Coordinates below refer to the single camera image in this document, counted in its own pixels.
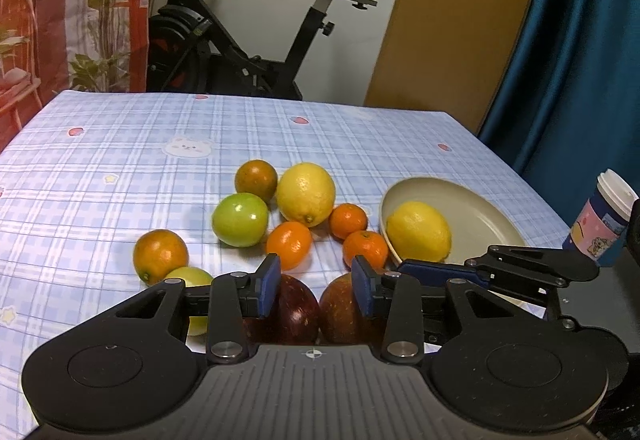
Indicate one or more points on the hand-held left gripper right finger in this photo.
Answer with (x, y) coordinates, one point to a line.
(362, 287)

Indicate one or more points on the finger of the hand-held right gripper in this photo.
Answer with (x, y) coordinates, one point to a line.
(530, 262)
(525, 299)

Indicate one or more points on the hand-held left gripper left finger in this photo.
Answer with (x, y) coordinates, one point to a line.
(267, 285)

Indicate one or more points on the red-brown passion fruit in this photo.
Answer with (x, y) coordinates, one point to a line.
(340, 310)

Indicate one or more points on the dark purple passion fruit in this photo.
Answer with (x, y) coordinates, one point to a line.
(295, 310)

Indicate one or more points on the small orange mandarin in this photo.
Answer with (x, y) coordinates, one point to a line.
(365, 249)
(289, 245)
(348, 221)

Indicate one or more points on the beige plate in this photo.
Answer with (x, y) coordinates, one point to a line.
(475, 215)

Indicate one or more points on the yellow-green round fruit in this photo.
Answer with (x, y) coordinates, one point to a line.
(192, 277)

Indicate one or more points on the yellow lemon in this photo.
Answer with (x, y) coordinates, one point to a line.
(305, 194)
(419, 232)

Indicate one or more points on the green round fruit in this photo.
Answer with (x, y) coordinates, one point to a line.
(240, 220)

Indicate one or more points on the paper cup with white lid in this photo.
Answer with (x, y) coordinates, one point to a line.
(600, 225)

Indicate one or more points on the dark brownish orange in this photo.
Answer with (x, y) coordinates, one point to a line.
(256, 180)

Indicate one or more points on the round orange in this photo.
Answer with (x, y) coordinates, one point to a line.
(160, 256)

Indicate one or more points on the blue checked tablecloth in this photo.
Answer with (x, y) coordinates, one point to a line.
(150, 169)

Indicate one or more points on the blue curtain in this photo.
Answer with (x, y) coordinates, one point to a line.
(575, 44)

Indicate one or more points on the black exercise bike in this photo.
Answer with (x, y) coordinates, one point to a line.
(200, 44)

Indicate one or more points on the wooden board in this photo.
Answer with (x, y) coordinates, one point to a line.
(450, 19)

